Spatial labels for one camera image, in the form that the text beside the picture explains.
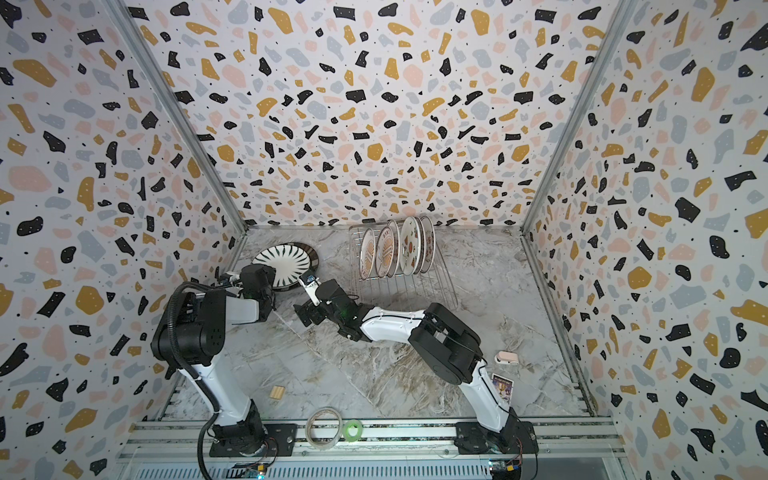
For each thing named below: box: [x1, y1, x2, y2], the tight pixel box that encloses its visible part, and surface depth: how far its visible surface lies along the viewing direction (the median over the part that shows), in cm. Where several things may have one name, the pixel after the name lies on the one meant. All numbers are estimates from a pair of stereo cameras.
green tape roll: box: [343, 419, 363, 443], surface depth 77 cm
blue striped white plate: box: [252, 244, 311, 288], surface depth 112 cm
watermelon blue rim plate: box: [416, 217, 426, 275], surface depth 96 cm
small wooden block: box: [270, 386, 285, 400], surface depth 82 cm
